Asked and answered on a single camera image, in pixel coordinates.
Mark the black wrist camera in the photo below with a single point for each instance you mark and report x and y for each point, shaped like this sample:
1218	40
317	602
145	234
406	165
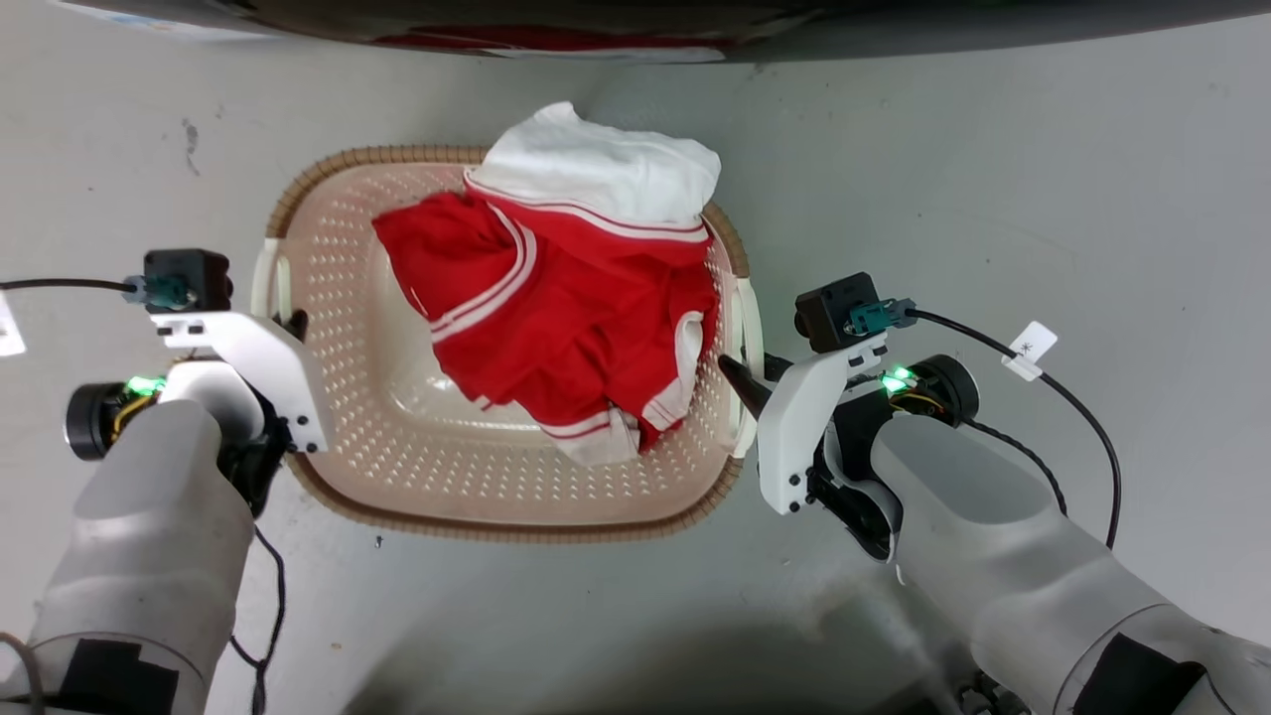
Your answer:
832	310
189	279

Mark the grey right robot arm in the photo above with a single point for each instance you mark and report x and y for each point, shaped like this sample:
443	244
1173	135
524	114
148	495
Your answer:
1003	556

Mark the beige plastic laundry basket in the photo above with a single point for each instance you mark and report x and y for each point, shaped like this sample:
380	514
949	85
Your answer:
447	467

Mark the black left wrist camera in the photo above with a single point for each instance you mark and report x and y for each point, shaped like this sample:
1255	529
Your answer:
189	279

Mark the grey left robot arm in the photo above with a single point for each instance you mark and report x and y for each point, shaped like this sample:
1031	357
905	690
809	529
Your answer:
149	556

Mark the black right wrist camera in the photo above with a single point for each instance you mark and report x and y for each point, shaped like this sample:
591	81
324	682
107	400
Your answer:
832	310

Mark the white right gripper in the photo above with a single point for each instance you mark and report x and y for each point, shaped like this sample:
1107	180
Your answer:
799	427

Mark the grey robot base part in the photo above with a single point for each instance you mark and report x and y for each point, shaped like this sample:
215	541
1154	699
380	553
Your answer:
988	695

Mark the dark grey furniture base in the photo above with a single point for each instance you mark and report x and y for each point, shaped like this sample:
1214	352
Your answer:
993	25

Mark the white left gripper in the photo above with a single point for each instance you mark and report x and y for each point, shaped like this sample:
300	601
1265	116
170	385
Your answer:
273	372

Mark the red garment with white stripes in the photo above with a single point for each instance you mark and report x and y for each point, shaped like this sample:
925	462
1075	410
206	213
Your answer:
576	318

